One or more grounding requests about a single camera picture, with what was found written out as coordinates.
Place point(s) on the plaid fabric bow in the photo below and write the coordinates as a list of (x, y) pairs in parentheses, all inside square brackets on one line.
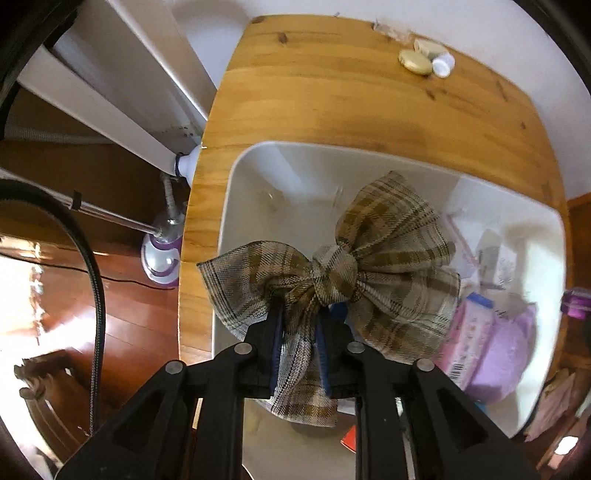
[(392, 258)]

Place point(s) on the cream oval case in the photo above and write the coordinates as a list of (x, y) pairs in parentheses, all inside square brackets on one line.
[(431, 45)]

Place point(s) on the white box with printed text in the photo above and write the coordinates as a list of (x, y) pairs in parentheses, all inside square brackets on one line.
[(496, 263)]

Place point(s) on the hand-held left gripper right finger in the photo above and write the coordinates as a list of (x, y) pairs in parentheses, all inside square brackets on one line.
[(383, 387)]

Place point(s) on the white plastic tray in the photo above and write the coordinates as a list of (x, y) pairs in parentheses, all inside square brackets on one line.
[(286, 184)]

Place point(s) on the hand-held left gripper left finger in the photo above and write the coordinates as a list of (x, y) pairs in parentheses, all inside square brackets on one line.
[(217, 383)]

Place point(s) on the small round lids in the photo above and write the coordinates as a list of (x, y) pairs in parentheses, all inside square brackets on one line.
[(415, 62)]

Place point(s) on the pink packets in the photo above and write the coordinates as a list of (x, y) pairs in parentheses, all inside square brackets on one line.
[(508, 355)]

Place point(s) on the small white bottle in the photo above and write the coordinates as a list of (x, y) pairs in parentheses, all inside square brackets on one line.
[(441, 70), (448, 59)]

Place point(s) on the purple and white garment steamer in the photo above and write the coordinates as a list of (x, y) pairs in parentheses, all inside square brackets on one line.
[(161, 258)]

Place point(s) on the carved wooden furniture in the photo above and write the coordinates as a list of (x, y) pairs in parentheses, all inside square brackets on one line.
[(51, 397)]

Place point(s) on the purple metal tin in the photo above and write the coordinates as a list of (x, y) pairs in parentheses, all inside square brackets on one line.
[(577, 304)]

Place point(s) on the pink pack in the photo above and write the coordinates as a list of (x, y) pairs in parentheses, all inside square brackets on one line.
[(466, 332)]

